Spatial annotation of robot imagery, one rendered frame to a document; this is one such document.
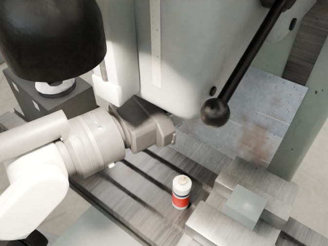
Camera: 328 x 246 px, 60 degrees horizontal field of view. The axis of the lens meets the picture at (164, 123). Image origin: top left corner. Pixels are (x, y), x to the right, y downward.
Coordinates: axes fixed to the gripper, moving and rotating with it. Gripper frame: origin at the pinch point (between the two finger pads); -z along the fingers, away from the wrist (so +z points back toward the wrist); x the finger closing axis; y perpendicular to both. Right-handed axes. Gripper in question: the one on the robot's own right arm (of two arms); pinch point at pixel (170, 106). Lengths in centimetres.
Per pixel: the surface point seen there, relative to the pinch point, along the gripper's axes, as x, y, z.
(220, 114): -16.2, -14.2, 6.0
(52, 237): 36, 84, 31
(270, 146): -4.3, 26.7, -31.0
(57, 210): 73, 124, 27
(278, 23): -7.1, -14.3, -13.1
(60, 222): 65, 124, 28
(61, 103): 22.4, 9.3, 13.3
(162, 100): -7.9, -10.4, 6.9
